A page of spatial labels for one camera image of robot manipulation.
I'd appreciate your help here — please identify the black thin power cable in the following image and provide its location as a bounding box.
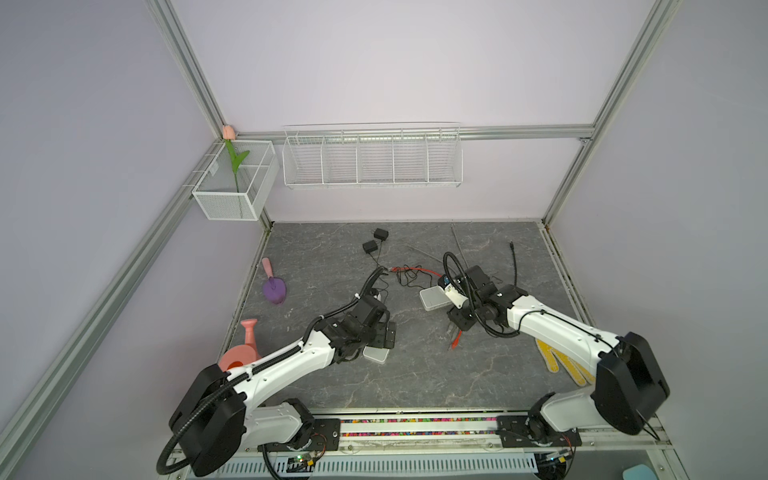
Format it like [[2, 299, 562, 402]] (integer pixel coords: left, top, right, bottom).
[[371, 251, 442, 301]]

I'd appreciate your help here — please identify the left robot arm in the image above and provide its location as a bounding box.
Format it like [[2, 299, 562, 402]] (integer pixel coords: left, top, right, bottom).
[[155, 266, 394, 476]]

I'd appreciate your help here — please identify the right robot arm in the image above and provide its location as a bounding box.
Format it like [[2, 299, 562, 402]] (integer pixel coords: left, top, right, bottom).
[[439, 252, 670, 445]]

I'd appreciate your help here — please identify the black power adapter near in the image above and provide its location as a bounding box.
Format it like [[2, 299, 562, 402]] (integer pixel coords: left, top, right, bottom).
[[362, 240, 378, 254]]

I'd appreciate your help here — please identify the black power adapter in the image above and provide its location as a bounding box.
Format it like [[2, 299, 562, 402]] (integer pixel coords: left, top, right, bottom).
[[362, 240, 378, 254], [373, 228, 389, 241]]

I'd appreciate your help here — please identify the black power adapter far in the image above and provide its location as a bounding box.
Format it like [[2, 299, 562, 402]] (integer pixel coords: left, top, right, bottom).
[[373, 228, 389, 241]]

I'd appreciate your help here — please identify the yellow work glove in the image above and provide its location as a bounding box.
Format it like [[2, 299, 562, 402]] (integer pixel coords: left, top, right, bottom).
[[536, 340, 595, 387]]

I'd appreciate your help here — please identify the pink watering can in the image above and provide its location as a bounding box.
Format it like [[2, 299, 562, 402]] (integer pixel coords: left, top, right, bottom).
[[218, 319, 262, 372]]

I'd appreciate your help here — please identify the white mesh box basket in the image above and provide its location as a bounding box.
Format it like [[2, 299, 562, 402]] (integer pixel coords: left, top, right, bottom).
[[192, 140, 280, 221]]

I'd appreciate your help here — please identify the artificial tulip flower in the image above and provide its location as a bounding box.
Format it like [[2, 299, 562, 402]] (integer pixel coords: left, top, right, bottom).
[[222, 125, 250, 193]]

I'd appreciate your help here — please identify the red ethernet cable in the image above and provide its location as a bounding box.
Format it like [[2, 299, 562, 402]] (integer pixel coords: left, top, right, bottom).
[[389, 266, 467, 350]]

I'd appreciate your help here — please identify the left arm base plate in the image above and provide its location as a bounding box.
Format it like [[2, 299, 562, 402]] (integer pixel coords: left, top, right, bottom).
[[267, 418, 341, 452]]

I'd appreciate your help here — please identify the purple trowel pink handle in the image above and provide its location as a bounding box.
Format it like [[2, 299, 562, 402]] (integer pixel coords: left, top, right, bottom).
[[261, 257, 287, 305]]

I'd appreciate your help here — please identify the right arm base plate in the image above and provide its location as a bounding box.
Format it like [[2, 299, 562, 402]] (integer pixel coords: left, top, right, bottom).
[[496, 415, 582, 448]]

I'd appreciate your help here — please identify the white wire shelf basket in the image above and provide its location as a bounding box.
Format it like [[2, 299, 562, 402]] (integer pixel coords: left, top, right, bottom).
[[282, 123, 464, 188]]

